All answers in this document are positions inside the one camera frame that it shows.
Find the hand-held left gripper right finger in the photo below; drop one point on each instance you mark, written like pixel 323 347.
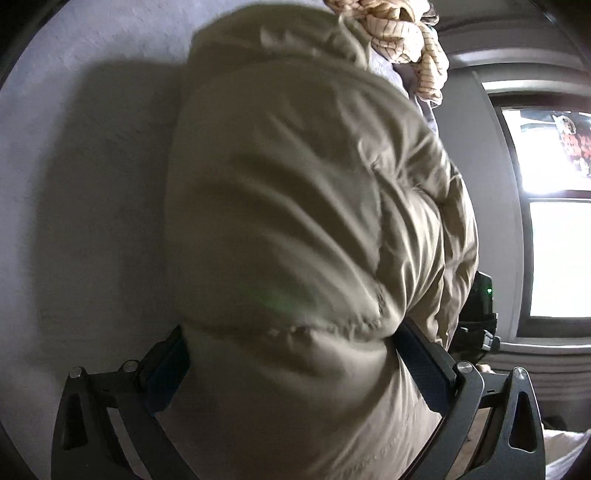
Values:
pixel 425 365

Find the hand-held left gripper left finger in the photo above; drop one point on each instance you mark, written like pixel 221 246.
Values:
pixel 170 371

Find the beige puffer jacket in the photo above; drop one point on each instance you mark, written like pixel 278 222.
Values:
pixel 300 230

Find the window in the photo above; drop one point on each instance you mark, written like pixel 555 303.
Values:
pixel 554 230

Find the white cloth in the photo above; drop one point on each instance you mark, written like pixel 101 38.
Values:
pixel 570 454

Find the lavender fleece blanket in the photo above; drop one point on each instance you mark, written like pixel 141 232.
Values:
pixel 92 184

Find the cream striped cloth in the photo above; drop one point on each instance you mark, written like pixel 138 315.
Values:
pixel 415 46

